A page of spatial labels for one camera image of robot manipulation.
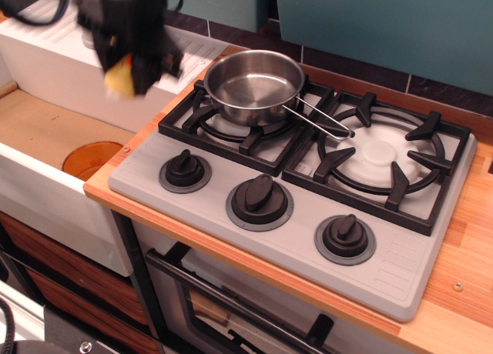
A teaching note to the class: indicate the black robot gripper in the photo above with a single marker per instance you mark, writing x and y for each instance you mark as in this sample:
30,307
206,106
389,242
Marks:
133,27

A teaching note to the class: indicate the yellow stuffed duck toy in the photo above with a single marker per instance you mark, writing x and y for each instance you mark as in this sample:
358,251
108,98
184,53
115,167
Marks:
118,79

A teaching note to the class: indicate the stainless steel pan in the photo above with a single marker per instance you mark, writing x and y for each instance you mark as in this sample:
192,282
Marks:
260,87

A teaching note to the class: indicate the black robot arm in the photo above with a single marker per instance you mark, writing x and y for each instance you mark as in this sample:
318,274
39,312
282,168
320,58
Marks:
42,13

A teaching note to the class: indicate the black left stove knob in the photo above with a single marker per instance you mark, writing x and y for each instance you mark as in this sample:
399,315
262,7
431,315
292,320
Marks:
185,173

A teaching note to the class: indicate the black stove knob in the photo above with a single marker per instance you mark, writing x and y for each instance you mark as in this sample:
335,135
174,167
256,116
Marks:
345,240
185,173
260,204

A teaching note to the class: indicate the black middle stove knob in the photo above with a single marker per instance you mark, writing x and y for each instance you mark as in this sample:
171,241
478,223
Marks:
260,204

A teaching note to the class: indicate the grey toy stove top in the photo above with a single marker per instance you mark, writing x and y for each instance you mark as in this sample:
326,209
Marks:
392,281

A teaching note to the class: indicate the black right stove knob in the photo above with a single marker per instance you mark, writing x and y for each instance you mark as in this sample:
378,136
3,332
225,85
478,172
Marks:
345,240

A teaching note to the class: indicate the black left burner grate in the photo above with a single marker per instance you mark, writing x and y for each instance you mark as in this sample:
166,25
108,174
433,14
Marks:
197,126

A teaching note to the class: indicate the black burner grate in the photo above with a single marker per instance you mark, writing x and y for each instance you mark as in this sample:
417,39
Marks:
197,126
399,166

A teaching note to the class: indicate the white toy sink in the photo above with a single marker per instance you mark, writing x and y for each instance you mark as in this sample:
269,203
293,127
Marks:
53,100

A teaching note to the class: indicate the orange sink drain plug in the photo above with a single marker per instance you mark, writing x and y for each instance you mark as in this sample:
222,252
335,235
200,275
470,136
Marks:
88,159

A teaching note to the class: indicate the wooden drawer fronts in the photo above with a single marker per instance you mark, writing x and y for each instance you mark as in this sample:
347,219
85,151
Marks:
87,293

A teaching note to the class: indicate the black right burner grate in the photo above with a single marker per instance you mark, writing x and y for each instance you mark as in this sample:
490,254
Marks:
399,166

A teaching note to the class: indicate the oven door with black handle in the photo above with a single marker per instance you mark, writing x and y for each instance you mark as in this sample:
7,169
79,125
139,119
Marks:
225,310

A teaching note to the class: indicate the teal wall cabinet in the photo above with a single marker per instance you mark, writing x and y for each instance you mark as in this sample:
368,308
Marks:
449,41

